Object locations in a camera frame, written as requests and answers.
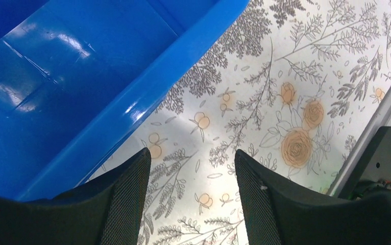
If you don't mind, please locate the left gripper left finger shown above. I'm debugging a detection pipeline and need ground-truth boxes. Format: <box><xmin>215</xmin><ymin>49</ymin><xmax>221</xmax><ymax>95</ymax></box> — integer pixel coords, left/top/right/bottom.
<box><xmin>0</xmin><ymin>148</ymin><xmax>151</xmax><ymax>244</ymax></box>

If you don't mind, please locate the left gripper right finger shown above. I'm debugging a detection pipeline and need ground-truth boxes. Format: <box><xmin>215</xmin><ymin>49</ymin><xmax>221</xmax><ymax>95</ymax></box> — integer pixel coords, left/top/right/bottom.
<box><xmin>234</xmin><ymin>150</ymin><xmax>391</xmax><ymax>244</ymax></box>

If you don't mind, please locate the blue plastic divided bin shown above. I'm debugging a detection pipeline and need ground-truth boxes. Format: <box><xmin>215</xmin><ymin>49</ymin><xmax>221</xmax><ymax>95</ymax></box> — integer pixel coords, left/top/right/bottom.
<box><xmin>0</xmin><ymin>1</ymin><xmax>248</xmax><ymax>201</ymax></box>

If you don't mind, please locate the floral tablecloth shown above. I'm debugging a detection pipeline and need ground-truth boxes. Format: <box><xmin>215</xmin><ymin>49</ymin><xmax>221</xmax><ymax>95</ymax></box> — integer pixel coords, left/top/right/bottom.
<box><xmin>94</xmin><ymin>1</ymin><xmax>391</xmax><ymax>244</ymax></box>

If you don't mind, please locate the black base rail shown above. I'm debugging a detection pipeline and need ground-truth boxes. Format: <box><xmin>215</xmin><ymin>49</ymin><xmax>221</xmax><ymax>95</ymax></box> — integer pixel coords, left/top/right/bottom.
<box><xmin>328</xmin><ymin>87</ymin><xmax>391</xmax><ymax>199</ymax></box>

